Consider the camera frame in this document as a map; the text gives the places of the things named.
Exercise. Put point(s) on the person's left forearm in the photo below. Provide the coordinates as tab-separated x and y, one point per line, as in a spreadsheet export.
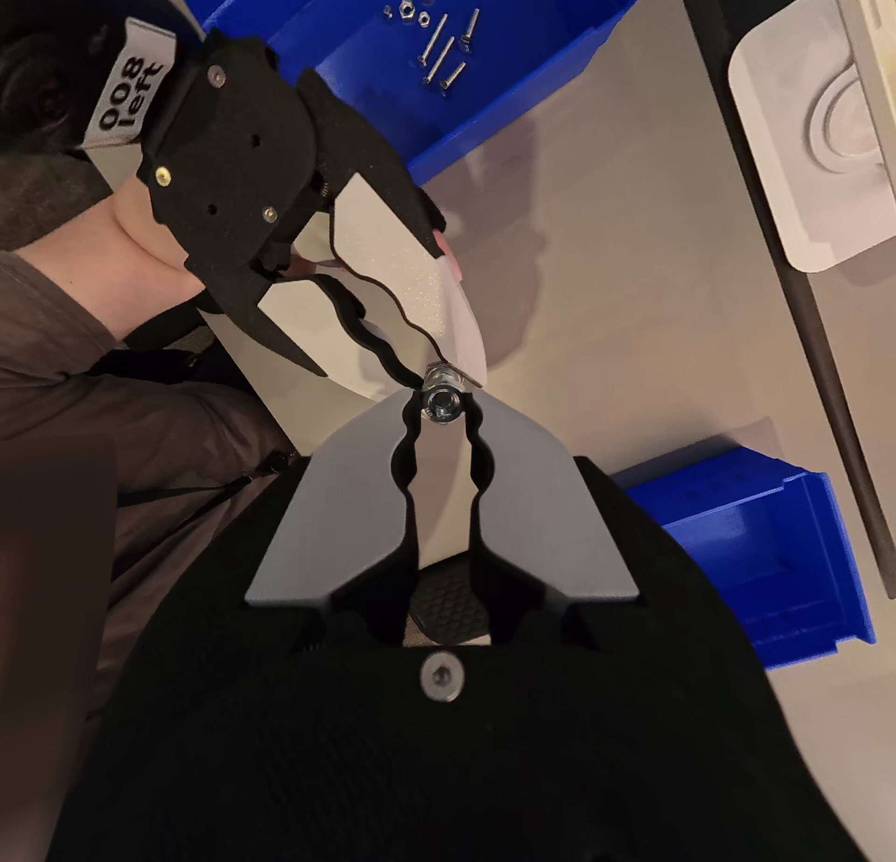
154	260

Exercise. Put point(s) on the white board stand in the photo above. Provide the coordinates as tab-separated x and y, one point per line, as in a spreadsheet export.
791	141

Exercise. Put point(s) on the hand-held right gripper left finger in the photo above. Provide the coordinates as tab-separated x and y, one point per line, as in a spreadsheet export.
329	526

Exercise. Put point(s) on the person's black office chair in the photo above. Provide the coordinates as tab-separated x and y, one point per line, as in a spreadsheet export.
448	610

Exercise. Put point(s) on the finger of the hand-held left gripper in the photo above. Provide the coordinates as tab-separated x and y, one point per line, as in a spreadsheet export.
315	316
413	260

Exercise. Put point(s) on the long thin silver bolt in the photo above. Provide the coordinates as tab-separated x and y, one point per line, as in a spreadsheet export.
432	39
439	59

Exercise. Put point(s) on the large silver hex nut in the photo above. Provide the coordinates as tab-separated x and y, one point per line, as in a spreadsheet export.
427	414

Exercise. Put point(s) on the blue plastic parts bin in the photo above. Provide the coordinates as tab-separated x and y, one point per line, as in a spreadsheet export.
560	36
770	561

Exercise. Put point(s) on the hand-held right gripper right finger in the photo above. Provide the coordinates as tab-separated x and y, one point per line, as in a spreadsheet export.
553	526

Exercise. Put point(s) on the person's left hand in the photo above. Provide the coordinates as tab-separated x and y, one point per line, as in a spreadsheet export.
311	264

